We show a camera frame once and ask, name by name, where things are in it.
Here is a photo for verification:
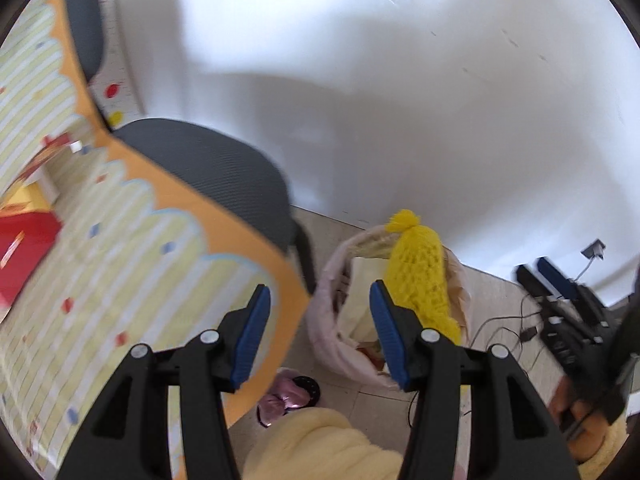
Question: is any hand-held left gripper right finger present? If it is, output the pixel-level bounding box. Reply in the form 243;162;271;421
369;280;581;480

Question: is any striped yellow plastic cloth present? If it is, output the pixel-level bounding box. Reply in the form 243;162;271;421
0;0;312;480

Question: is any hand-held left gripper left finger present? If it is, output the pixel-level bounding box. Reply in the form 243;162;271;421
55;284;272;480

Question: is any person's right hand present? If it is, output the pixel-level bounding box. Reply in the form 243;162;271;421
547;375;615;463

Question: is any yellow foam net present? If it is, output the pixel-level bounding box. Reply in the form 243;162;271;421
382;209;463;346

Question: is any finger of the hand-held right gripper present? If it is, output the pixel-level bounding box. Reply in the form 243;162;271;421
515;264;576;333
536;256;606;322

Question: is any person's right forearm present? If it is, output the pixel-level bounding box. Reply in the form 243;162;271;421
575;412;632;480

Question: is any pink slipper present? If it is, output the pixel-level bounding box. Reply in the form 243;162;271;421
256;375;322;428

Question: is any grey office chair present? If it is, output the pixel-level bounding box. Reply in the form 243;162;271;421
60;0;317;295

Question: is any waste basket with pink liner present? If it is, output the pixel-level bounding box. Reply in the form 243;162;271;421
306;225;473;401

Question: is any red paper box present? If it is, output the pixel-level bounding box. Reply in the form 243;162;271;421
0;132;83;306

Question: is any black floor cable with adapter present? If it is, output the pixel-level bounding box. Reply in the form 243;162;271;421
470;292;548;376

